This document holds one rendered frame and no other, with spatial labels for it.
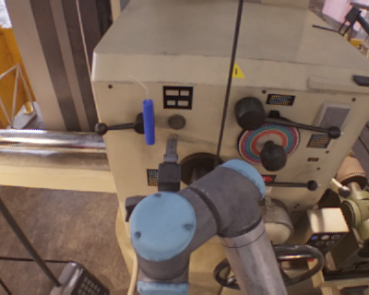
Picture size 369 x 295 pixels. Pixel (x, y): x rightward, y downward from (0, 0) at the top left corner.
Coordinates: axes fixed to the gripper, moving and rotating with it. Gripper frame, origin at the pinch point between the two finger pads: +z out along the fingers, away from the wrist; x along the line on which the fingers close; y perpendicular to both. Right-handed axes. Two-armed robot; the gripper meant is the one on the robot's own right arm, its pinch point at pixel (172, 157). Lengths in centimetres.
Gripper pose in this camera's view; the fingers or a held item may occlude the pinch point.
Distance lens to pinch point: 68.0
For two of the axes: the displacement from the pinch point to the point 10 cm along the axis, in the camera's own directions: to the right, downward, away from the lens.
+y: 10.0, 0.4, 0.1
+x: 0.3, -7.3, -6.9
